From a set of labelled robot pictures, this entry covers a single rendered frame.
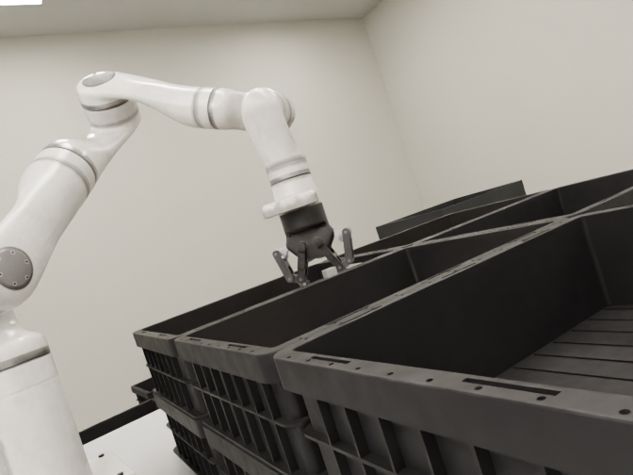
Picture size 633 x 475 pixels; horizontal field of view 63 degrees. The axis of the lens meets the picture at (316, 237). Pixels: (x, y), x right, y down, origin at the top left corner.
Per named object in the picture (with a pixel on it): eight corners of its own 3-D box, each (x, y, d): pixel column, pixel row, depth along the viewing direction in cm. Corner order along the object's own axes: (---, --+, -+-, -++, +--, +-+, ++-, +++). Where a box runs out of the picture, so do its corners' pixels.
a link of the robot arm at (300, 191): (263, 221, 80) (250, 182, 80) (281, 216, 91) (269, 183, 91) (317, 202, 78) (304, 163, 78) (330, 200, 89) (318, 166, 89)
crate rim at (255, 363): (274, 386, 38) (264, 356, 38) (176, 357, 64) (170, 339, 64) (581, 235, 58) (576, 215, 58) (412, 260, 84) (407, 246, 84)
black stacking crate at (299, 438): (315, 506, 39) (267, 363, 39) (202, 430, 65) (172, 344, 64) (605, 317, 58) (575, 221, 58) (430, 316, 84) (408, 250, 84)
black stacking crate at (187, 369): (335, 316, 110) (318, 265, 110) (428, 316, 85) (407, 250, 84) (153, 397, 91) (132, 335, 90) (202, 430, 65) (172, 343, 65)
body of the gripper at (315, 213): (327, 197, 89) (344, 249, 90) (282, 212, 91) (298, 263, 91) (318, 198, 82) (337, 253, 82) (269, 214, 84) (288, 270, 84)
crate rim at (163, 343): (321, 272, 110) (318, 262, 110) (412, 260, 84) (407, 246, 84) (135, 345, 91) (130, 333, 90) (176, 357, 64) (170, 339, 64)
